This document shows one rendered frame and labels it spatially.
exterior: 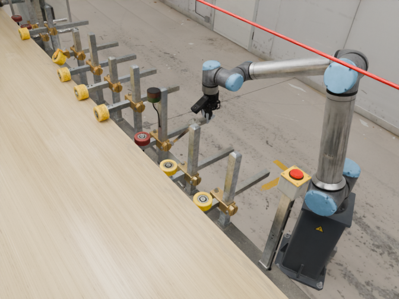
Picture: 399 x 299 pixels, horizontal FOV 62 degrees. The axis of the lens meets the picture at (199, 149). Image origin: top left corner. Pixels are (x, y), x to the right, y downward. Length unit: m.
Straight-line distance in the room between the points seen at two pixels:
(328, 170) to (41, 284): 1.19
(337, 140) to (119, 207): 0.93
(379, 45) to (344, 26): 0.43
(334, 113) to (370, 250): 1.45
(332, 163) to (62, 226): 1.13
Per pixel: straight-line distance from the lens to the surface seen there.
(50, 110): 1.98
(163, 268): 1.21
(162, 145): 1.71
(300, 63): 1.61
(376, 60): 3.88
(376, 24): 3.84
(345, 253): 2.59
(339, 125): 1.46
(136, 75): 1.76
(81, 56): 2.43
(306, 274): 2.34
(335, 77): 1.38
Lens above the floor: 1.94
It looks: 40 degrees down
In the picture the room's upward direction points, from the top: 5 degrees clockwise
